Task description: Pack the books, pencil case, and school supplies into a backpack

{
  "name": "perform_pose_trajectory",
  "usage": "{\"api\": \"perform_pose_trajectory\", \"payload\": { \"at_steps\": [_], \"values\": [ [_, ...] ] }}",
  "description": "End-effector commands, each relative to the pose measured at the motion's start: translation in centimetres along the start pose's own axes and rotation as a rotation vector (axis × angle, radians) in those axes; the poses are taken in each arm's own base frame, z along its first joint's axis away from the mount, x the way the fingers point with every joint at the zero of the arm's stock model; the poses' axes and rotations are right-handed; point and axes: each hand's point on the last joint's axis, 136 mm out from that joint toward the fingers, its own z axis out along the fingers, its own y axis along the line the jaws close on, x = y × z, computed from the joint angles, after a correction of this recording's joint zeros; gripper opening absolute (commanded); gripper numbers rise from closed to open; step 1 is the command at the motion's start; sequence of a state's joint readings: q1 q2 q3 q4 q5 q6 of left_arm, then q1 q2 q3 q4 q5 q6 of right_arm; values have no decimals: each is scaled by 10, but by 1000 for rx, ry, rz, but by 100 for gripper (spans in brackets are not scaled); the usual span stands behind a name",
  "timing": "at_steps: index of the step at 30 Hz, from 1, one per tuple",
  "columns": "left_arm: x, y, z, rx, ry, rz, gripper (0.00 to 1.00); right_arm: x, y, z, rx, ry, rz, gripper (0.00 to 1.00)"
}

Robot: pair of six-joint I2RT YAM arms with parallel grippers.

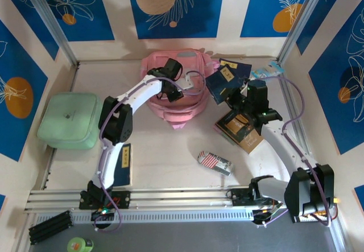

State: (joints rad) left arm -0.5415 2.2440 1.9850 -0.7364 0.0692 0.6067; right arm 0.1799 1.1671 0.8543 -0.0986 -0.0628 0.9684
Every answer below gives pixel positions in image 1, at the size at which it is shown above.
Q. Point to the pink backpack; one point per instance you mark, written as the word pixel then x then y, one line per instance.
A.
pixel 182 112

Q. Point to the wide blue yellow-label book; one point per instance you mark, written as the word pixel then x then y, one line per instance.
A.
pixel 221 78

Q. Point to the navy book with star print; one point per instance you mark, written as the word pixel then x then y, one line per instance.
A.
pixel 243 68

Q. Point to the blue white tissue pack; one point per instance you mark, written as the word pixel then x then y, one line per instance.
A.
pixel 268 71

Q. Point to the brown gold spell manual book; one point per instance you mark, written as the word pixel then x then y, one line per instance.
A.
pixel 250 142

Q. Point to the narrow blue yellow-label book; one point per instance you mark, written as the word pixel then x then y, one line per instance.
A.
pixel 126 172

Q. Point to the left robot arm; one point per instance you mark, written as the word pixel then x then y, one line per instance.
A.
pixel 116 121

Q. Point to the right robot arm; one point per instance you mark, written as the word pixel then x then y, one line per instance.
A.
pixel 307 189

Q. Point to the flag print pencil case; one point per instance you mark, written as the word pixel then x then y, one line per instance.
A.
pixel 214 162

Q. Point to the mint green zip case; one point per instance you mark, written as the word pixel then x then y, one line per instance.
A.
pixel 68 118

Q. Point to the small circuit board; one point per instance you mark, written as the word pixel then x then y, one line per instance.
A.
pixel 103 213
pixel 263 216

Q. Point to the yellow power connector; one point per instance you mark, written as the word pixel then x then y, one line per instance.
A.
pixel 337 200

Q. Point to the black power distribution board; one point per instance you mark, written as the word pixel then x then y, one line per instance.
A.
pixel 308 219

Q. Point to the green tape roll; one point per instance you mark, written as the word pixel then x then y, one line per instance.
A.
pixel 79 245

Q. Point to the black ribbed block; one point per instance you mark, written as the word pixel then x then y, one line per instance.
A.
pixel 49 227

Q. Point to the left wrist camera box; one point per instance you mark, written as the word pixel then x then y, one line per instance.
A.
pixel 189 82

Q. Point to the aluminium frame post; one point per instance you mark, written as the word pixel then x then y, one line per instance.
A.
pixel 51 21
pixel 304 21

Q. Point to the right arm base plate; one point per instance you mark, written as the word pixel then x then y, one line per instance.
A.
pixel 239 196

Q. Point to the aluminium mounting rail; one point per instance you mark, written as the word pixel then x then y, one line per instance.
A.
pixel 176 196

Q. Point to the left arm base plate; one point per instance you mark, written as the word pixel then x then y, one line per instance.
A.
pixel 122 199

